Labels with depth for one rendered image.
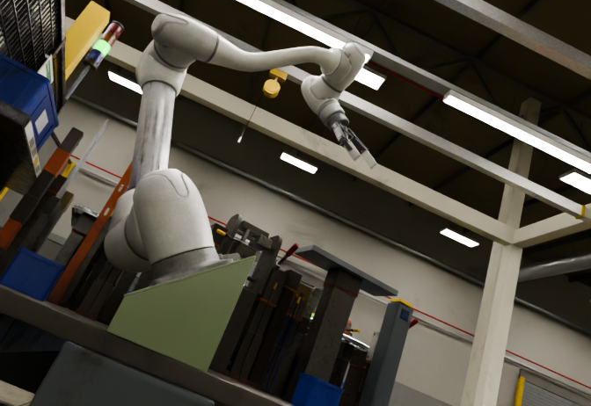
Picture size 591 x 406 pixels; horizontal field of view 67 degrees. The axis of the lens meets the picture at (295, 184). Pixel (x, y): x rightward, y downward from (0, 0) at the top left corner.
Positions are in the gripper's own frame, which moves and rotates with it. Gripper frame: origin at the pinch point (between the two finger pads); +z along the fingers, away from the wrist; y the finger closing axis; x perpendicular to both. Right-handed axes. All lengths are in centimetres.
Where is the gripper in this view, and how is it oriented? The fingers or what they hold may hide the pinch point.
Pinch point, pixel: (364, 160)
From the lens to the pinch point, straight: 158.5
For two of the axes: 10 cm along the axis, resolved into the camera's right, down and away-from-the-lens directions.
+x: -7.0, 6.3, 3.4
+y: 5.5, 1.7, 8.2
